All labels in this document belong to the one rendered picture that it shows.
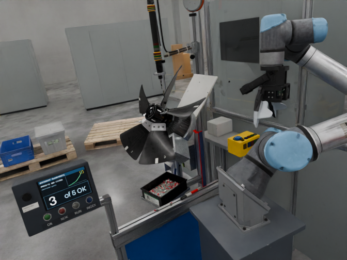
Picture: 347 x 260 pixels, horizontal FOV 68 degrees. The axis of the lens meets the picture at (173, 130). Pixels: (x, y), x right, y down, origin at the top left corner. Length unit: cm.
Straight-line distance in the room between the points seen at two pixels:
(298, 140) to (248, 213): 31
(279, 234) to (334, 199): 92
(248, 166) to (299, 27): 46
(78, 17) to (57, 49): 179
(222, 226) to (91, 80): 625
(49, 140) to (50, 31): 969
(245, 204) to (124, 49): 639
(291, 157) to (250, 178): 18
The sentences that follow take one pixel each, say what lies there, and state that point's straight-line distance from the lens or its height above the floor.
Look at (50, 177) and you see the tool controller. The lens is 103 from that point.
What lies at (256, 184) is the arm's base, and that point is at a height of 117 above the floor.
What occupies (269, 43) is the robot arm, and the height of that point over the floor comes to 161.
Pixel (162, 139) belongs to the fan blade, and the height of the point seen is 108.
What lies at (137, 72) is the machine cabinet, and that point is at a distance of 714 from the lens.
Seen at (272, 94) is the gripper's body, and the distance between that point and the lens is 91.
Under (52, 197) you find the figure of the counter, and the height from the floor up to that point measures 117.
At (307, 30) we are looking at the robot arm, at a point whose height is 164.
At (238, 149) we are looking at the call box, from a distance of 146.
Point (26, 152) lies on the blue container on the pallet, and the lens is 432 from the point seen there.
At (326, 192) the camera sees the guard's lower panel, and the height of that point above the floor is 65.
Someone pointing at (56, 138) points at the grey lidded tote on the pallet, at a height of 37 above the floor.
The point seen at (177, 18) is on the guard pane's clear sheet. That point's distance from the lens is 261.
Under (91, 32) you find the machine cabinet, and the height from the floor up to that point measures 189.
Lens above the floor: 168
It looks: 21 degrees down
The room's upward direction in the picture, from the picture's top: 7 degrees counter-clockwise
